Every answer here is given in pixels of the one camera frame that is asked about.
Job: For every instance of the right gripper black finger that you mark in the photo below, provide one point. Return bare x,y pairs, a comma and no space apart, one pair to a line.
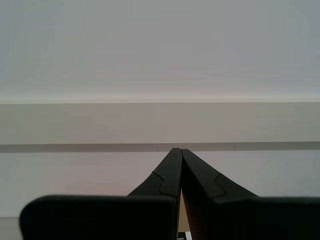
250,220
105,217

